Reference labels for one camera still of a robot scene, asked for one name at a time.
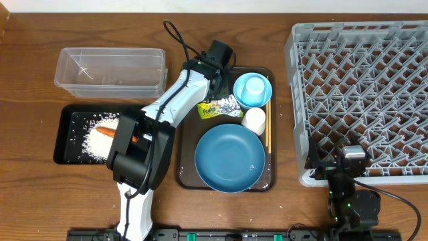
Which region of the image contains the yellow silver snack wrapper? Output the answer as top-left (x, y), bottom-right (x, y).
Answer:
top-left (197, 94), bottom-right (244, 119)

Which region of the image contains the dark blue plate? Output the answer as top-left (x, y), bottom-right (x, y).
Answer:
top-left (195, 124), bottom-right (266, 193)

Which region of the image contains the orange carrot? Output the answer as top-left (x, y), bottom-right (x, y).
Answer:
top-left (95, 126), bottom-right (138, 143)

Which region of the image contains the pile of white rice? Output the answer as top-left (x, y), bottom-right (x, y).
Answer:
top-left (82, 112), bottom-right (120, 164)

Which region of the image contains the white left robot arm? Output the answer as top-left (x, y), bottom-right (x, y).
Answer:
top-left (106, 56), bottom-right (229, 240)

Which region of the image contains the grey dishwasher rack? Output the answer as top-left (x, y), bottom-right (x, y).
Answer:
top-left (284, 21), bottom-right (427, 187)

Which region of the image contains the light blue bowl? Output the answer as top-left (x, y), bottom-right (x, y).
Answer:
top-left (233, 72), bottom-right (273, 109)

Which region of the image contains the light blue cup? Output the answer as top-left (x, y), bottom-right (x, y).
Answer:
top-left (241, 77), bottom-right (265, 106)

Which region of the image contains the white cup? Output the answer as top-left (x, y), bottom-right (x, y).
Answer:
top-left (241, 108), bottom-right (266, 136)

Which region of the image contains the wooden chopstick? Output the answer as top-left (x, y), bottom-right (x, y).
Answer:
top-left (267, 101), bottom-right (272, 154)
top-left (265, 100), bottom-right (270, 149)

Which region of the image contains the brown serving tray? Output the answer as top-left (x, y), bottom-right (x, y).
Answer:
top-left (175, 65), bottom-right (278, 193)

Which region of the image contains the clear plastic bin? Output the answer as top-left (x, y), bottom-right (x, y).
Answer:
top-left (54, 47), bottom-right (168, 98)

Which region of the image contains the black tray bin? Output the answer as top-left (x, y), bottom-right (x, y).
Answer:
top-left (53, 104), bottom-right (142, 165)

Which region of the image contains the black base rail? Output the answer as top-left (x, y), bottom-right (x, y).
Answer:
top-left (66, 228), bottom-right (404, 241)

